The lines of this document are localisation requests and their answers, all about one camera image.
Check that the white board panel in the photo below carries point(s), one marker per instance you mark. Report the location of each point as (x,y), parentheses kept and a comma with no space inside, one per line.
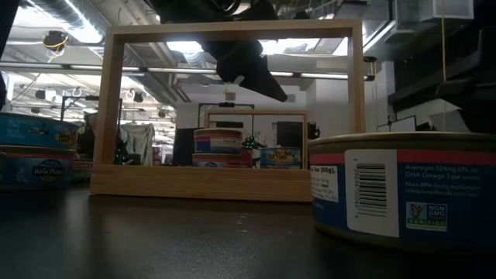
(403,125)

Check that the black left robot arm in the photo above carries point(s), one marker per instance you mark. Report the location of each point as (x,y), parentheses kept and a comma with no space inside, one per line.
(186,9)

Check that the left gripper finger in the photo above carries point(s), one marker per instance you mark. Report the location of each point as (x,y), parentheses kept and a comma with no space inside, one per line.
(265,83)

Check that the long ceiling light tube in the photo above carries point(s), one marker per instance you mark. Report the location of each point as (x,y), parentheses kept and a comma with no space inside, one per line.
(283,73)
(178,70)
(325,76)

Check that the pink can silver lid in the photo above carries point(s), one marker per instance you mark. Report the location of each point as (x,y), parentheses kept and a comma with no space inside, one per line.
(248,159)

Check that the person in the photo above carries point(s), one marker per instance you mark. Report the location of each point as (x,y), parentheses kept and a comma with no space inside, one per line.
(86,139)

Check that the white hanging garment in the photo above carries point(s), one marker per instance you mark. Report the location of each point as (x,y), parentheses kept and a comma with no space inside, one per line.
(137,141)

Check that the blue red can gold lid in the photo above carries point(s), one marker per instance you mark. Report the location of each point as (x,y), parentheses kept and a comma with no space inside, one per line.
(42,170)
(217,141)

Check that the Bumble Bee can silver lid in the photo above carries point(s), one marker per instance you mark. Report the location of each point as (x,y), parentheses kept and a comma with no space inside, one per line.
(82,170)

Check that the wooden slatted shelf rack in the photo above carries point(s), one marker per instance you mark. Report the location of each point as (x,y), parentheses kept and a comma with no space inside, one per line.
(201,182)

